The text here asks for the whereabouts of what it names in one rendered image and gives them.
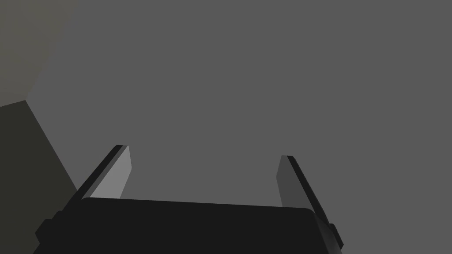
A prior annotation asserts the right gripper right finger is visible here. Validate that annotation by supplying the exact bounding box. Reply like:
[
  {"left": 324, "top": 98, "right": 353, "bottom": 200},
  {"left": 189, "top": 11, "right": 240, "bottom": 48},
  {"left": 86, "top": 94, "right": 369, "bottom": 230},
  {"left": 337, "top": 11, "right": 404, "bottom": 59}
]
[{"left": 275, "top": 155, "right": 331, "bottom": 226}]

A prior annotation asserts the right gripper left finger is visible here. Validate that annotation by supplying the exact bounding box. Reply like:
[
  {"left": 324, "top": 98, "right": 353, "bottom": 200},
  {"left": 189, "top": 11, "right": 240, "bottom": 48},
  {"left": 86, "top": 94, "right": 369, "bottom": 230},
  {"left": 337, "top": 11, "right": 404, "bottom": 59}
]
[{"left": 72, "top": 144, "right": 132, "bottom": 201}]

